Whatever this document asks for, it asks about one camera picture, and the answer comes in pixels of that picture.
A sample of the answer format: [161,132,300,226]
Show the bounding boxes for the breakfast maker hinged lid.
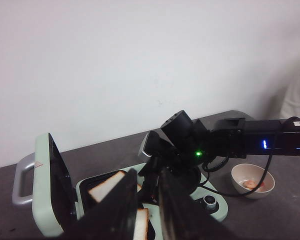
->
[12,132,77,237]

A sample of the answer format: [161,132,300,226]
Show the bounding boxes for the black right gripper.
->
[138,110,215,200]

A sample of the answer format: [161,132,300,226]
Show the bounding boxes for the white bread slice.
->
[133,208,149,240]
[87,170,143,203]

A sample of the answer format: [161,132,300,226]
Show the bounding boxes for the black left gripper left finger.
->
[62,169,138,240]

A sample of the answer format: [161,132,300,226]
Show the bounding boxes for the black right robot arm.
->
[138,110,300,204]

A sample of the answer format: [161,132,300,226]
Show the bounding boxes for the orange shrimp pieces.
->
[242,180,265,192]

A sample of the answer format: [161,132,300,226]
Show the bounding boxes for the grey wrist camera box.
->
[138,130,160,158]

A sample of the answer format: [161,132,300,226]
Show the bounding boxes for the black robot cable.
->
[198,134,278,197]

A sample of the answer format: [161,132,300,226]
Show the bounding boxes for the person in beige sweater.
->
[279,69,300,119]

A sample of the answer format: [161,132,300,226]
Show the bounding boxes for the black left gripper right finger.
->
[158,169,237,240]

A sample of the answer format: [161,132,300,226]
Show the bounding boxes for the right silver control knob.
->
[203,195,217,211]

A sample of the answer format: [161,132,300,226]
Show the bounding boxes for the beige ribbed bowl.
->
[230,163,276,200]

